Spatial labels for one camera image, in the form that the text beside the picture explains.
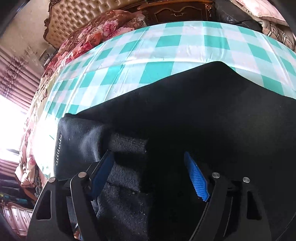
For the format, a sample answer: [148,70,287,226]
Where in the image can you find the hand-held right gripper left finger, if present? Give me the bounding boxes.
[26,151,115,241]

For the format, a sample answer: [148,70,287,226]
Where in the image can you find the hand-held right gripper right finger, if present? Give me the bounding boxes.
[184,152,272,241]

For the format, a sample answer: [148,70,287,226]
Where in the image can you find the black pants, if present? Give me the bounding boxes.
[54,61,296,241]

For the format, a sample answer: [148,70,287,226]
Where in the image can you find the cream floral quilt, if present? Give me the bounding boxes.
[14,74,61,189]

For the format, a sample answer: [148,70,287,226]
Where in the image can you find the pink wooden dresser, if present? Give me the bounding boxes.
[0,201,35,237]

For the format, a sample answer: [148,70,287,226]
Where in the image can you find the pink curtain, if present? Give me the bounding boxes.
[0,44,45,114]

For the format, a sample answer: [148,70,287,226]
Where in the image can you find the cluttered wooden bedside table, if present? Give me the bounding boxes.
[39,47,57,63]

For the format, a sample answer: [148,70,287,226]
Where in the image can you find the green white checkered tablecloth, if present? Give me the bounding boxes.
[35,20,296,173]

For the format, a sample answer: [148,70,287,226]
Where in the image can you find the red floral blanket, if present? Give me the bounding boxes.
[49,9,148,69]

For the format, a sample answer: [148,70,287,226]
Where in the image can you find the tufted leather carved headboard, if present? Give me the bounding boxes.
[43,0,139,49]

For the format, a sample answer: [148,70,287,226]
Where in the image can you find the plaid folded blanket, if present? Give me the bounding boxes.
[261,20,296,52]

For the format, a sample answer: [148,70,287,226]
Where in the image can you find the dark wooden nightstand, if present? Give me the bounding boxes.
[137,0,214,25]

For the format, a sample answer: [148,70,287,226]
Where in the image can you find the large pink floral pillow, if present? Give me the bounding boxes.
[231,0,292,24]

